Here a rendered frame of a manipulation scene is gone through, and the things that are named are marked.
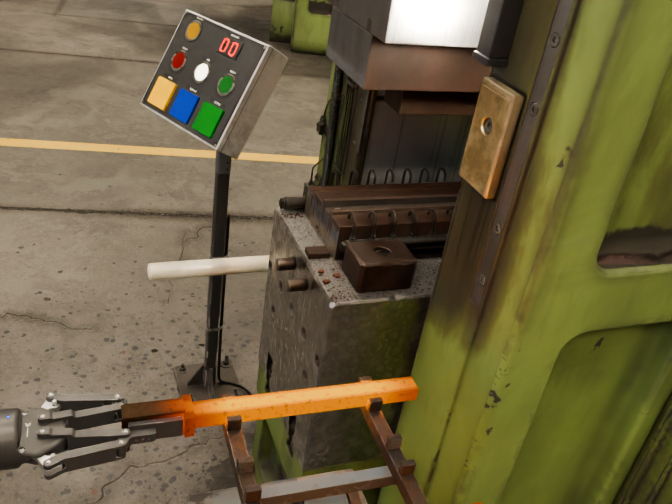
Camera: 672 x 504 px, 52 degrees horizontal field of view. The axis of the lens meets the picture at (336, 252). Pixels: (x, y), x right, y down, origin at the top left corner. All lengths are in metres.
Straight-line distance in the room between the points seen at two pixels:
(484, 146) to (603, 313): 0.34
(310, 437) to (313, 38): 5.04
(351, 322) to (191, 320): 1.45
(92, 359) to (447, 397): 1.51
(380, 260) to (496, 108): 0.37
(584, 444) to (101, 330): 1.74
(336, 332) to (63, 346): 1.46
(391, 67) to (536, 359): 0.56
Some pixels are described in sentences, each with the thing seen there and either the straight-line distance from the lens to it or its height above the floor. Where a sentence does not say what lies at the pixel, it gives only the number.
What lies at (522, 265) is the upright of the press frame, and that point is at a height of 1.12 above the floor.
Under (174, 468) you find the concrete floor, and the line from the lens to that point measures 2.17.
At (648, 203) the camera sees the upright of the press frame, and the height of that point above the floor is 1.21.
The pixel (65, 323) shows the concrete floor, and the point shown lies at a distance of 2.70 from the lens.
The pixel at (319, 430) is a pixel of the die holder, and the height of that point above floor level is 0.59.
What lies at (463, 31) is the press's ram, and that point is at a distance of 1.24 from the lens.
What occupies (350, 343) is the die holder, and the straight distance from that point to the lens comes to 1.34.
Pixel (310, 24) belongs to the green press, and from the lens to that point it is 6.20.
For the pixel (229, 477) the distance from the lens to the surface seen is 2.14.
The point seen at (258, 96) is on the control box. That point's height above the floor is 1.08.
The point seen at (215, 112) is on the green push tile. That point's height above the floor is 1.03.
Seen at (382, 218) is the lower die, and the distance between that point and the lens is 1.41.
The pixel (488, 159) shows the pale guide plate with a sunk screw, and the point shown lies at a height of 1.25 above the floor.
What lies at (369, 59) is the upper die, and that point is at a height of 1.32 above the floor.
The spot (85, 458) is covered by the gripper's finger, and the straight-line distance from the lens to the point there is 0.94.
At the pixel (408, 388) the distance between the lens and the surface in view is 1.06.
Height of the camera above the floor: 1.64
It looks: 31 degrees down
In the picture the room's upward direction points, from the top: 10 degrees clockwise
